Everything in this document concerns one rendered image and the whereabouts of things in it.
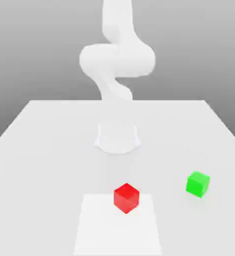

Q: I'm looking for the small red cube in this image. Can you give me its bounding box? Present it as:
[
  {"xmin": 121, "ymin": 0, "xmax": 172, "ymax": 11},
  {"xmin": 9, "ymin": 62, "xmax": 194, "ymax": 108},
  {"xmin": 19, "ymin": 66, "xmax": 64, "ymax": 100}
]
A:
[{"xmin": 113, "ymin": 182, "xmax": 140, "ymax": 215}]

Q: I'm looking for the small green cube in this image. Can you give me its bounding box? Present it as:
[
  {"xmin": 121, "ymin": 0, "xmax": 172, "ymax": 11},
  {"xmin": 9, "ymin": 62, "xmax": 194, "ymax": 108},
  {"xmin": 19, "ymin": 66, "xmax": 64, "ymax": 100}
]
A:
[{"xmin": 185, "ymin": 170, "xmax": 211, "ymax": 199}]

